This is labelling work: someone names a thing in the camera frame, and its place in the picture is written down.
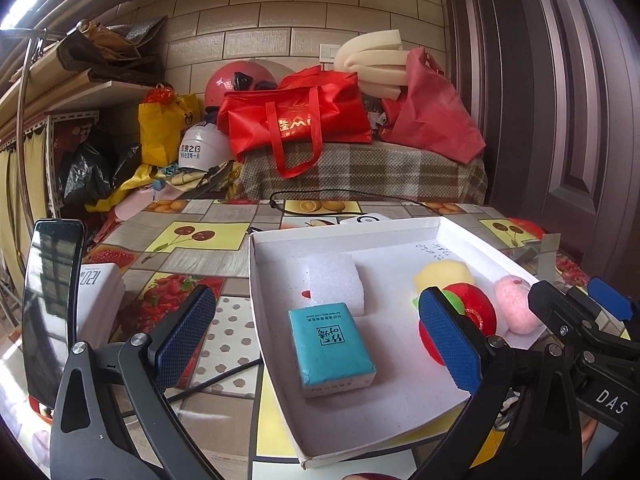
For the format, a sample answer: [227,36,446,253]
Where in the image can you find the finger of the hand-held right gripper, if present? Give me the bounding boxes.
[589,276,640,346]
[529,281,608,361]

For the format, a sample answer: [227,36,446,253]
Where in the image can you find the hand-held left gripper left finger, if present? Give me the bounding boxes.
[50,284,223,480]

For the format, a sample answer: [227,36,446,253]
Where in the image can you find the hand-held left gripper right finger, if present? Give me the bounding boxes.
[415,286,586,480]

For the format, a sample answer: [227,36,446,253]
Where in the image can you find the red plush apple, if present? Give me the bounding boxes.
[412,282,498,366]

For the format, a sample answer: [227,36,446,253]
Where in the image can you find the pink plush toy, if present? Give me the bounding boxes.
[492,275,546,336]

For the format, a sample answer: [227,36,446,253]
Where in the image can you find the yellow sponge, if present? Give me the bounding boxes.
[414,259,476,293]

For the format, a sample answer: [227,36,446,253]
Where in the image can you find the white cardboard box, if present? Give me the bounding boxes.
[248,216,548,471]

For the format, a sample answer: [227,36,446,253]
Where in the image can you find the teal tissue pack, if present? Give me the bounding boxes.
[287,302,377,400]

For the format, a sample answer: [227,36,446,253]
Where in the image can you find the white foam block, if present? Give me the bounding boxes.
[307,253,370,317]

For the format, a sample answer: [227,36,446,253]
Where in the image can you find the fruit print tablecloth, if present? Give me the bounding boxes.
[0,197,640,480]

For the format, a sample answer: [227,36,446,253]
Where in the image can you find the white product box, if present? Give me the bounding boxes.
[75,262,126,351]

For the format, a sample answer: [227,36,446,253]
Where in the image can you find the flat red bag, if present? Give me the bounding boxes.
[506,217,546,241]

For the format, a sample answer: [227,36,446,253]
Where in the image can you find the black smartphone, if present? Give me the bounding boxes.
[22,218,86,406]

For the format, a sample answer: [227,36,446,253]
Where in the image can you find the yellow cloth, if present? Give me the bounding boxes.
[85,162,166,213]

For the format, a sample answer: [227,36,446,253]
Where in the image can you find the purple panelled door leaf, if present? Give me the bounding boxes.
[440,0,640,281]

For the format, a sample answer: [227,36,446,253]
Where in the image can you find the white helmet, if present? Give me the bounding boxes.
[177,122,236,173]

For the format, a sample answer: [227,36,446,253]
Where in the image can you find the plaid covered bench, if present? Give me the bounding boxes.
[239,139,488,206]

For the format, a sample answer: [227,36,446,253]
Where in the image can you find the black plastic bag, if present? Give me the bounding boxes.
[57,142,113,206]

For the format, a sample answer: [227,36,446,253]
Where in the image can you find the yellow shopping bag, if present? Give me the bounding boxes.
[138,87,201,167]

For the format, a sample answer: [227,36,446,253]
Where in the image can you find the yellow curtain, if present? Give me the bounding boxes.
[0,130,51,271]

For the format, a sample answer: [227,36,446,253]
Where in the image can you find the metal angle rack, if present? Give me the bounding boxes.
[45,110,101,221]

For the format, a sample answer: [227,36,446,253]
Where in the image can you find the red non-woven bag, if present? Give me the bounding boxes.
[380,46,487,165]

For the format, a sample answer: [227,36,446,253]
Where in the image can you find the red tote bag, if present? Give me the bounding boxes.
[216,65,373,180]

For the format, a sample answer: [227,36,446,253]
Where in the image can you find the wooden shelf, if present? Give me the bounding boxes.
[0,50,166,126]

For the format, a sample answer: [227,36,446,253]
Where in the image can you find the pink helmet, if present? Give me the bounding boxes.
[204,59,277,111]

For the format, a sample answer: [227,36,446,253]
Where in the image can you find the cream foam pads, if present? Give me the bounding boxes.
[334,30,410,98]

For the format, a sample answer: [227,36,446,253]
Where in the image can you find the brown bags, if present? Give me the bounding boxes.
[56,14,168,86]

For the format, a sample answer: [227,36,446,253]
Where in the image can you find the black cable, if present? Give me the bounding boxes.
[269,189,481,213]

